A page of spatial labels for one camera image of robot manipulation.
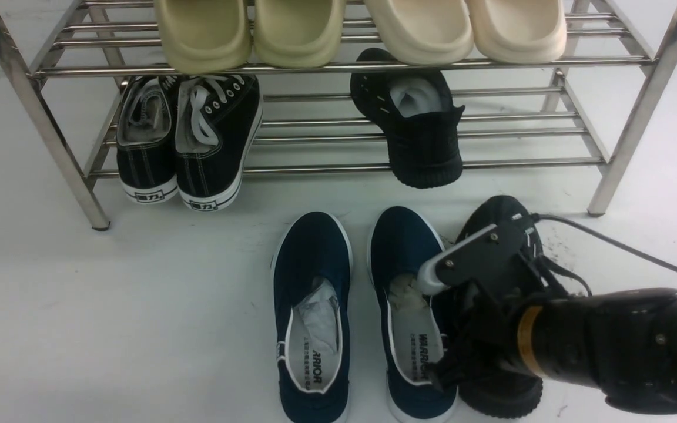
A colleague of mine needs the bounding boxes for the black knit sneaker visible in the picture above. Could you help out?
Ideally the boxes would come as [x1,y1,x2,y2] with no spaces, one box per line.
[350,69,465,189]
[433,195,546,419]

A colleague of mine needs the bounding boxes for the cream foam slipper right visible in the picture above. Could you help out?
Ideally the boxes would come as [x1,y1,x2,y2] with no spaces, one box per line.
[467,1,567,64]

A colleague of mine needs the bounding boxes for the black canvas sneaker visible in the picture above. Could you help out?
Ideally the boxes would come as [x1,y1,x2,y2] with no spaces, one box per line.
[115,75,182,204]
[175,74,263,212]

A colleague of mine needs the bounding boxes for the stainless steel shoe rack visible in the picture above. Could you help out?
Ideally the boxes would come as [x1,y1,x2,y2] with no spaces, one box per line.
[0,1,677,232]

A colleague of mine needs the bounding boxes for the black canvas sneaker right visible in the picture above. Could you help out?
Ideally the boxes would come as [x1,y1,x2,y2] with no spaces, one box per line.
[175,74,263,212]

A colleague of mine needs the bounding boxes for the navy slip-on shoe right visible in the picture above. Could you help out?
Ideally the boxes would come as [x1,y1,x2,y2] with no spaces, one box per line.
[366,206,457,422]

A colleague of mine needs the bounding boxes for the green foam slipper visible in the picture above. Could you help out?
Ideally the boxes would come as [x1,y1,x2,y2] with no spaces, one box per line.
[253,1,347,69]
[153,1,252,75]

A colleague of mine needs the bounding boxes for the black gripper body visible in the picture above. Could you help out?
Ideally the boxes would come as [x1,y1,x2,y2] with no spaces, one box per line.
[427,276,551,391]

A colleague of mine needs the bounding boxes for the navy slip-on shoe left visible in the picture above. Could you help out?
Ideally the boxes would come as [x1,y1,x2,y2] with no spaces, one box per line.
[271,211,354,422]

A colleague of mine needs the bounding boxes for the green foam slipper left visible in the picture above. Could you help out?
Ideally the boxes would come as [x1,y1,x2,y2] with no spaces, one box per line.
[153,1,252,75]

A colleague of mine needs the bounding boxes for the cream foam slipper left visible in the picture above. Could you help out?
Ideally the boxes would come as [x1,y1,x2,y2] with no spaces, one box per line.
[364,1,474,65]

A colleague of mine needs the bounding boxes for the green foam slipper right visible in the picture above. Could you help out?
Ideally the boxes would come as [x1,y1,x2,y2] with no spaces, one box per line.
[253,1,347,69]

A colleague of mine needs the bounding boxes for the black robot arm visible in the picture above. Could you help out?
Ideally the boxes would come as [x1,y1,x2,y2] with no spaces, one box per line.
[425,287,677,415]

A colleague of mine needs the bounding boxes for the cream foam slipper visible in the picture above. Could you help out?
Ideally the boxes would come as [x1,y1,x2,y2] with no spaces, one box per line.
[364,1,474,65]
[467,1,567,64]

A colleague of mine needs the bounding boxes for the black cable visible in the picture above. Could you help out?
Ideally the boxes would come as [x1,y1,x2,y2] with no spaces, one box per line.
[535,214,677,286]

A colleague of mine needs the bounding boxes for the navy slip-on shoe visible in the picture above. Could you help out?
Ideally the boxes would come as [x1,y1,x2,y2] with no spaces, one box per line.
[366,206,457,422]
[271,211,354,422]

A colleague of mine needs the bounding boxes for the black canvas sneaker left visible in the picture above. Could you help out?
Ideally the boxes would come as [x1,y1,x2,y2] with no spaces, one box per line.
[115,75,182,204]

